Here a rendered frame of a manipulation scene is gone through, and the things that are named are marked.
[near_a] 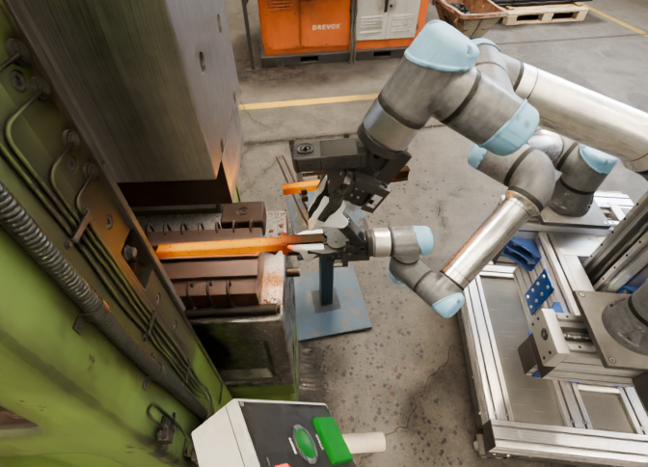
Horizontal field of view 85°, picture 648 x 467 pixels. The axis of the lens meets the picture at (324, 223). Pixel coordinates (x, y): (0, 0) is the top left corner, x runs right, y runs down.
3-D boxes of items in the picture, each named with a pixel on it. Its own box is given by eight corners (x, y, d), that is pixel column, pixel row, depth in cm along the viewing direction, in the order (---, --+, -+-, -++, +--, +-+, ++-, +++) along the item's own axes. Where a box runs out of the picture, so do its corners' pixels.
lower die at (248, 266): (264, 245, 102) (260, 225, 96) (259, 307, 89) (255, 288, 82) (115, 251, 101) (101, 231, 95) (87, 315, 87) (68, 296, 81)
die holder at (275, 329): (294, 288, 145) (286, 209, 112) (294, 384, 119) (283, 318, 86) (155, 293, 143) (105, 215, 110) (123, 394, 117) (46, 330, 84)
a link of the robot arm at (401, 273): (409, 300, 98) (416, 277, 90) (381, 273, 104) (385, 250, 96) (428, 285, 101) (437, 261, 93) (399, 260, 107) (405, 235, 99)
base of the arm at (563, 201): (579, 189, 134) (593, 168, 126) (596, 217, 123) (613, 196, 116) (537, 186, 135) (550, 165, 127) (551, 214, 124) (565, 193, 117)
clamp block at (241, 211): (267, 215, 111) (264, 200, 106) (265, 235, 105) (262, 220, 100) (228, 216, 110) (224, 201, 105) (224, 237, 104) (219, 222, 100)
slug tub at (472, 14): (460, 26, 485) (471, -13, 452) (497, 56, 417) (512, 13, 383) (418, 29, 478) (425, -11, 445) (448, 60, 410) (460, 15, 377)
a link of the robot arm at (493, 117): (532, 87, 51) (472, 45, 48) (552, 129, 43) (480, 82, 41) (490, 127, 56) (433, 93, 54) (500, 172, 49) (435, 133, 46)
